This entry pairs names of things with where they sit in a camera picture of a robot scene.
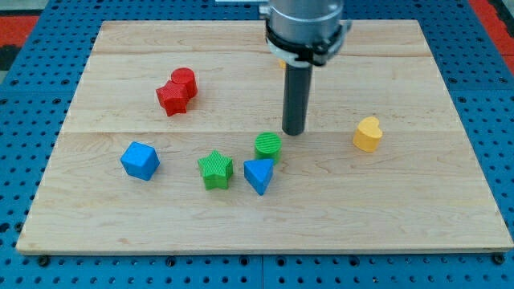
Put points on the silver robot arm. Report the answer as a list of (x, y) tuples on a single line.
[(304, 33)]

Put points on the green star block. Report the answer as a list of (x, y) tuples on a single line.
[(216, 170)]

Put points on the red star block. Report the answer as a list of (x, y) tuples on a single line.
[(173, 97)]

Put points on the blue cube block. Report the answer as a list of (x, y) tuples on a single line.
[(140, 161)]

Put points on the green cylinder block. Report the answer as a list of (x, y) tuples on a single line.
[(268, 145)]

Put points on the blue triangle block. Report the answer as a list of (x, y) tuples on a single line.
[(258, 173)]

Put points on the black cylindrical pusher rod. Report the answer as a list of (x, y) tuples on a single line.
[(296, 92)]

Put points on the wooden board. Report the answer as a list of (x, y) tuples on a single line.
[(421, 191)]

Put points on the red cylinder block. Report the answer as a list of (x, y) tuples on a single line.
[(185, 76)]

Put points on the yellow heart block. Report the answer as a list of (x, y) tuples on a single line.
[(368, 134)]

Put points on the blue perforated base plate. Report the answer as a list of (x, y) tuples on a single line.
[(41, 82)]

